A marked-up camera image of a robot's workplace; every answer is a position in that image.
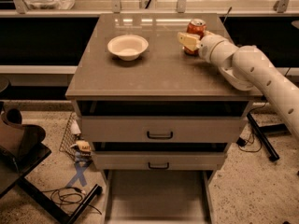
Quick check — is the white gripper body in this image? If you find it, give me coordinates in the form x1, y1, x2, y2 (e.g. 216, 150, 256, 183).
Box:
199, 35, 235, 63

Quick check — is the red coke can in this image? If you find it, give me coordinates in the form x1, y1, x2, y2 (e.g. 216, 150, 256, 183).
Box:
184, 19, 206, 56

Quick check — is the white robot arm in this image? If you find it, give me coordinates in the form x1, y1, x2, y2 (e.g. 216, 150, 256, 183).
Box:
178, 32, 299, 139

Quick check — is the grey drawer cabinet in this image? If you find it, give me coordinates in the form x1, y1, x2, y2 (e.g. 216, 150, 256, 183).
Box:
64, 12, 263, 224

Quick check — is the grey middle drawer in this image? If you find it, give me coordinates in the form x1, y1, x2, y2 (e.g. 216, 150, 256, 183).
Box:
92, 151, 226, 170

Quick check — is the grey upper drawer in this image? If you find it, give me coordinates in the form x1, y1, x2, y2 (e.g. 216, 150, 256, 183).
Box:
80, 116, 247, 143

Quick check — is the open grey bottom drawer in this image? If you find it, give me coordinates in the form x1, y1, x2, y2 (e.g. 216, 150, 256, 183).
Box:
101, 171, 216, 224

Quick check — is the white paper bowl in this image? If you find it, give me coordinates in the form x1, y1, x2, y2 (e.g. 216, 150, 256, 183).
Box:
107, 35, 149, 61

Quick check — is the black stand leg right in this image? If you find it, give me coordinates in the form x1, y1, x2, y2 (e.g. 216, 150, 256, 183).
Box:
247, 113, 279, 161

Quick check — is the blue tape cross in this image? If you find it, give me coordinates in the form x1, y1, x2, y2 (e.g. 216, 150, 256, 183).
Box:
66, 162, 90, 187

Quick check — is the dark chair left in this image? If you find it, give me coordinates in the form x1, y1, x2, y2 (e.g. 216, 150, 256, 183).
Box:
0, 108, 51, 198

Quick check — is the black table leg left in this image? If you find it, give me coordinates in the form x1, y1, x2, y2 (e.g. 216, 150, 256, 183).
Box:
17, 178, 102, 224

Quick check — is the wire mesh basket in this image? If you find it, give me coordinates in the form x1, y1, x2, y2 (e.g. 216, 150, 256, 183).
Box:
59, 113, 76, 161

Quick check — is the black cable on floor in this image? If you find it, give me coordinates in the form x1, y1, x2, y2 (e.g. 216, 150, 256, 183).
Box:
41, 186, 103, 216

